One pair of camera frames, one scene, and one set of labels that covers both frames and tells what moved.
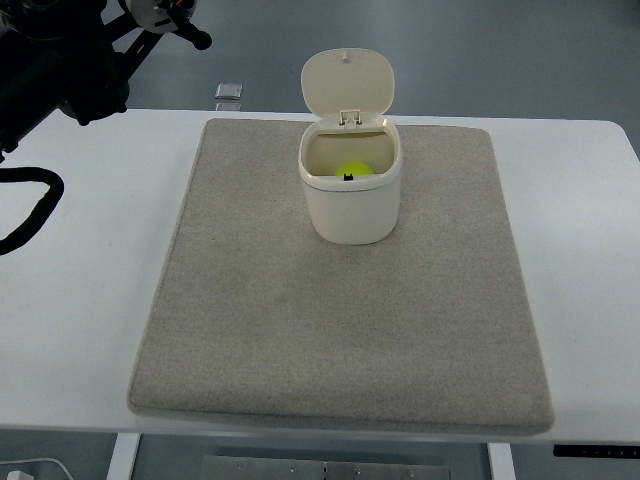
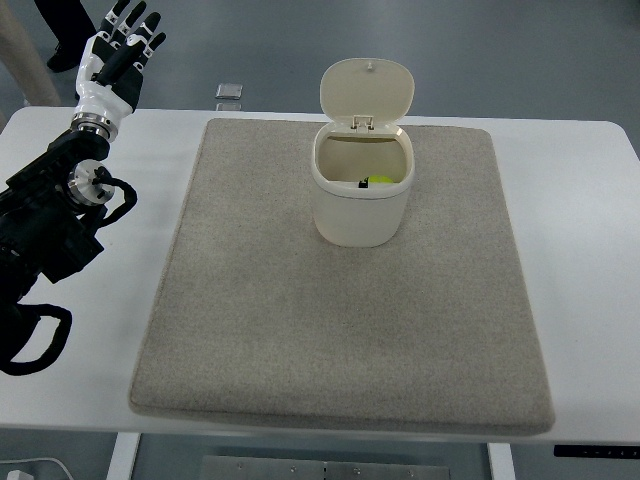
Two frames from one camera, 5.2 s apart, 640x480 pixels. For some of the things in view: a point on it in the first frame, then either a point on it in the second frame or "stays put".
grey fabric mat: x=255 y=317 stays put
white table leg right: x=501 y=461 stays put
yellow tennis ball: x=355 y=168 → x=379 y=179
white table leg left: x=123 y=458 stays put
